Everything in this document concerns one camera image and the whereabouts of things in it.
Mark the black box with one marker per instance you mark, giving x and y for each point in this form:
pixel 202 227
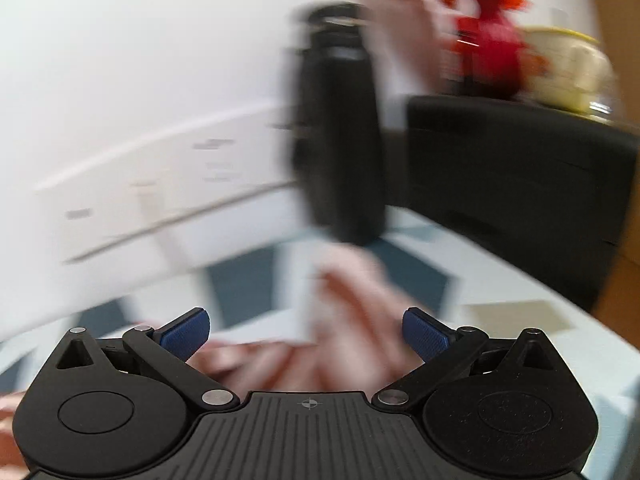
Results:
pixel 545 191

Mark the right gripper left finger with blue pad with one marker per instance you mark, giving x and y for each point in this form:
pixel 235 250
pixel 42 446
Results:
pixel 163 353

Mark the red decoration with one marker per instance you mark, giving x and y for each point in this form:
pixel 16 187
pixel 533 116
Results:
pixel 489 48

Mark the rust white striped sweater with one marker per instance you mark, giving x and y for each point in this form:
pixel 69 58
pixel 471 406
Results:
pixel 356 342

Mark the white wall socket panel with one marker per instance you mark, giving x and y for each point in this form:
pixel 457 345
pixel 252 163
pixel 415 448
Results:
pixel 166 177

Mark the geometric patterned tablecloth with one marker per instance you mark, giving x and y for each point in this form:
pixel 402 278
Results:
pixel 268 292

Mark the cream yellow container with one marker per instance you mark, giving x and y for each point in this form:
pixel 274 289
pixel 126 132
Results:
pixel 567 71

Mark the black water bottle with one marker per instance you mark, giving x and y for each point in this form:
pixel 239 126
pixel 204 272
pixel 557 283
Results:
pixel 337 143

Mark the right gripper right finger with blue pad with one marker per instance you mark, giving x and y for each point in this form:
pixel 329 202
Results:
pixel 446 354

